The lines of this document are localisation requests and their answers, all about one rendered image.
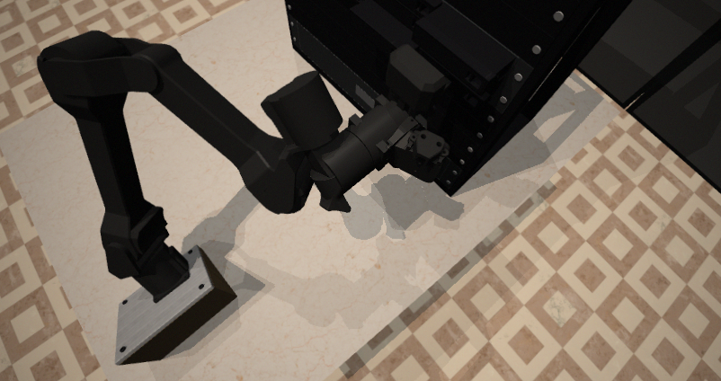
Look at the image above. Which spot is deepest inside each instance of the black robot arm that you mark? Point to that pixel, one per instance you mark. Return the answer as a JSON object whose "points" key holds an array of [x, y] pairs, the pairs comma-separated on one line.
{"points": [[303, 111]]}

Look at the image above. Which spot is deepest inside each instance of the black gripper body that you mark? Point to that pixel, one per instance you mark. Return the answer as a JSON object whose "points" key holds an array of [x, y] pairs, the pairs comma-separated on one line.
{"points": [[415, 86]]}

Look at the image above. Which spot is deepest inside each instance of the black server rack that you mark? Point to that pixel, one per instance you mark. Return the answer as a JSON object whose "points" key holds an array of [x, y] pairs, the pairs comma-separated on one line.
{"points": [[472, 43]]}

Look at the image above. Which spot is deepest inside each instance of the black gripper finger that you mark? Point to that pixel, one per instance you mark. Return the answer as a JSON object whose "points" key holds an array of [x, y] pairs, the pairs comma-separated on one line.
{"points": [[429, 114], [422, 121]]}

